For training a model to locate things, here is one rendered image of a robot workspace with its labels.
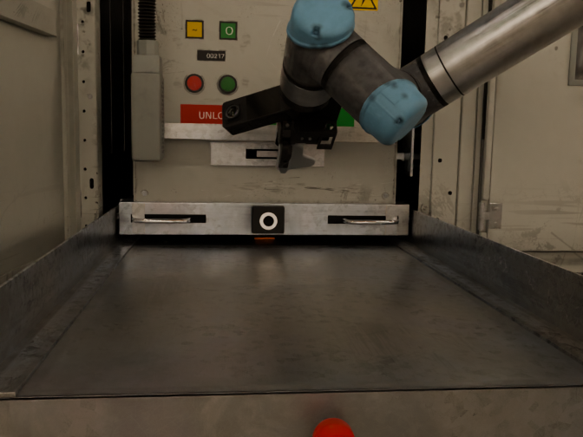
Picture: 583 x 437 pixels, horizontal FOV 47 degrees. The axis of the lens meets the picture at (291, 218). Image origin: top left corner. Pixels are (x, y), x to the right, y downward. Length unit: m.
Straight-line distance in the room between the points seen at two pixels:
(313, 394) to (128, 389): 0.15
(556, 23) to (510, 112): 0.42
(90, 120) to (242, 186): 0.29
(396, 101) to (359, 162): 0.50
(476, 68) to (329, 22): 0.21
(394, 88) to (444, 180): 0.51
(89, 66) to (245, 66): 0.27
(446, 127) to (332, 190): 0.24
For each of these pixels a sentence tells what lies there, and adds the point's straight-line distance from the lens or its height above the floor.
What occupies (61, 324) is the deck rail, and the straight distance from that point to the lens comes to 0.74.
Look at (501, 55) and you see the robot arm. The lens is 0.88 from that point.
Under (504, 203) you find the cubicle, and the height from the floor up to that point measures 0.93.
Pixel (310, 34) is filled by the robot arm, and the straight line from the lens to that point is 0.78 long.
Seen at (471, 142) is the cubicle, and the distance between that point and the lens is 1.28.
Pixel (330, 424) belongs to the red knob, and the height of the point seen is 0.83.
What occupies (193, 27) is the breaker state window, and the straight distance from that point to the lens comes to 1.25.
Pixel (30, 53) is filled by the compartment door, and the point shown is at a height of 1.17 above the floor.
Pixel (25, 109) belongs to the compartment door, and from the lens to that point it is 1.09.
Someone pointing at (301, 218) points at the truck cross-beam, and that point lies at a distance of 1.24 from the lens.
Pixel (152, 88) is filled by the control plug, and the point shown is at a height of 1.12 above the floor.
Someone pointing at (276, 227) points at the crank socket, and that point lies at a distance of 1.21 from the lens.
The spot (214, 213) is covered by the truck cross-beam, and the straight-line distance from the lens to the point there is 1.23.
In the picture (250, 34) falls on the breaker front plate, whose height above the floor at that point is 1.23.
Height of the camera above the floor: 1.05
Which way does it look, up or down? 7 degrees down
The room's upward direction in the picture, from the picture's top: 1 degrees clockwise
